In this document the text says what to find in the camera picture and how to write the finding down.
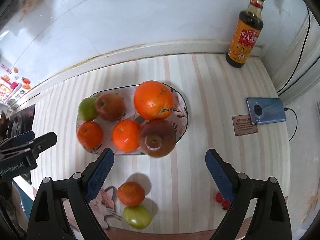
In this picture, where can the brown label patch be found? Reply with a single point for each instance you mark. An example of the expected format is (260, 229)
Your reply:
(243, 125)

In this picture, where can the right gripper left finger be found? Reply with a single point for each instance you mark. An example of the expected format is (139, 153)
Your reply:
(48, 219)

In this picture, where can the green apple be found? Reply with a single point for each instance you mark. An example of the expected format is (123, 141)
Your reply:
(87, 110)
(137, 216)

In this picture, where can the large orange with stem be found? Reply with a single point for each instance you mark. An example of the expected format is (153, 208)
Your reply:
(153, 100)

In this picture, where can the gloved left hand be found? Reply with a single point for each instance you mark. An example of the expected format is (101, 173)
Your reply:
(14, 222)

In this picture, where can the soy sauce bottle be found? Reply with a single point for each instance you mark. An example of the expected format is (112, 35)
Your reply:
(247, 31)

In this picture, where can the small left tangerine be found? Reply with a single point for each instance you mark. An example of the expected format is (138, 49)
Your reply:
(89, 134)

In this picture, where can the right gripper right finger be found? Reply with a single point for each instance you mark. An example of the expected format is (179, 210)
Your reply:
(270, 218)

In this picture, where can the blue smartphone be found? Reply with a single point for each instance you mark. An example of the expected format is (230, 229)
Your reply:
(265, 110)

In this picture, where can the dark rough orange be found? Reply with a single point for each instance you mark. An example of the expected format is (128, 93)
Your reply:
(131, 194)

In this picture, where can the colourful wall stickers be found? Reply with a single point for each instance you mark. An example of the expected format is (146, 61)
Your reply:
(13, 84)

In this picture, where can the large dark red apple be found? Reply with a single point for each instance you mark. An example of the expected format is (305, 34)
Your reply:
(157, 138)

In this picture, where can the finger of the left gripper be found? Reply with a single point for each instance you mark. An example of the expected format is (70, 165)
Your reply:
(17, 140)
(39, 144)

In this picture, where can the floral oval plate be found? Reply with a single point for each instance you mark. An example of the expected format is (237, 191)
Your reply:
(178, 118)

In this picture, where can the small red-brown apple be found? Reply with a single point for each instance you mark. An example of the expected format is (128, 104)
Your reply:
(110, 107)

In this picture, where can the cherry tomato with stem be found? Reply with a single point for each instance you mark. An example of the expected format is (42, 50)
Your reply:
(226, 204)

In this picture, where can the middle tangerine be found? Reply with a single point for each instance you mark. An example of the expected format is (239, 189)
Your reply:
(125, 135)

